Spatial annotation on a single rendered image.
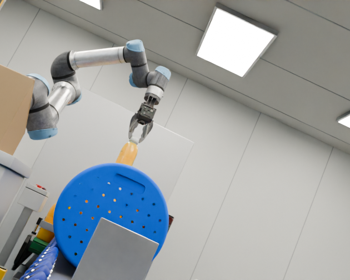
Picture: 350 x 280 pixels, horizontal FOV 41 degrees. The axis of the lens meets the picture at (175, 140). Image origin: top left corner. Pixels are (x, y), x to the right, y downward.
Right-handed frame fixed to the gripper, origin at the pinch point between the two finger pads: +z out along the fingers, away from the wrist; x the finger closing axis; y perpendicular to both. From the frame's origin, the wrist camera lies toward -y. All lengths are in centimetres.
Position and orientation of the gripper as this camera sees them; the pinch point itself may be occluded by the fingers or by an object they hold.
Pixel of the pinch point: (135, 138)
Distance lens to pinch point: 203.9
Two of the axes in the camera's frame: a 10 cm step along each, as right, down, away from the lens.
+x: 9.2, 3.9, 0.9
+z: -3.4, 8.7, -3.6
